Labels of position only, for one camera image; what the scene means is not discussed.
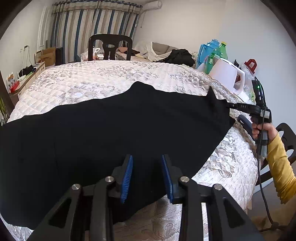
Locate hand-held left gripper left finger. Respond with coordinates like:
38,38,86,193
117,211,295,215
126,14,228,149
28,155,134,241

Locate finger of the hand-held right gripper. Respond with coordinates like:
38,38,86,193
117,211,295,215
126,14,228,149
225,103,251,112
237,115,254,138

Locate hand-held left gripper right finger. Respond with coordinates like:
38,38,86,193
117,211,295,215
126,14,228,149
161,154,265,241

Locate black pants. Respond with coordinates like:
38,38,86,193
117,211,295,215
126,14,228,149
0,81,237,232

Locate person's right forearm yellow sleeve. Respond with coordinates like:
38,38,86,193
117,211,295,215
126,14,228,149
266,132,296,205

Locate person's right hand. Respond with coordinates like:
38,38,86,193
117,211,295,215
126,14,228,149
252,122,278,142

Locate clear plastic bag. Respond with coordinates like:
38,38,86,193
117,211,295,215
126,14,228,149
238,62,257,103

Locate dark brown plastic chair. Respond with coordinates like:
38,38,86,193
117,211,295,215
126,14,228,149
275,123,296,164
89,34,133,61

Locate green bottle yellow cap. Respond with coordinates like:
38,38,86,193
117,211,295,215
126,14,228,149
213,42,228,61

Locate blue water jug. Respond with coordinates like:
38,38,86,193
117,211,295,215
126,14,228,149
198,39,221,68

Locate black garment pile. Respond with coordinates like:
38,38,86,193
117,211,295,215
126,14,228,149
165,49,196,67

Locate grey sofa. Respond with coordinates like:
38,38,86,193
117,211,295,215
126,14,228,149
116,42,200,67

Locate white cloth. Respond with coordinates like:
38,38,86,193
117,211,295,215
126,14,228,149
134,42,172,62

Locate white quilted floral cover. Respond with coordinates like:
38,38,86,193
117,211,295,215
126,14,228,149
5,59,262,241

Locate white air conditioner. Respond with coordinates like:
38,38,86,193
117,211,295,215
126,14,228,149
142,1,162,12

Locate low side cabinet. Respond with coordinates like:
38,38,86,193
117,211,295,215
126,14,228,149
7,61,47,107

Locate black tower appliance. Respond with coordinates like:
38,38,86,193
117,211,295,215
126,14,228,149
55,47,63,66

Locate green potted plant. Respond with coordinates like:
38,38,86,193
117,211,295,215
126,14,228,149
0,97,8,127

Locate cardboard box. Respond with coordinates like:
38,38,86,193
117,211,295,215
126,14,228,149
35,47,56,68

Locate black item on cabinet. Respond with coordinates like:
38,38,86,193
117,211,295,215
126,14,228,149
19,66,36,76

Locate striped curtain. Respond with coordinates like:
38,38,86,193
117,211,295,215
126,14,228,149
50,0,140,64

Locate red handled item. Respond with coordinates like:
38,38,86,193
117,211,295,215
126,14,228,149
245,59,258,73

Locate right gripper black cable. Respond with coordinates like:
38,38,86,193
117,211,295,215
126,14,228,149
254,130,281,232

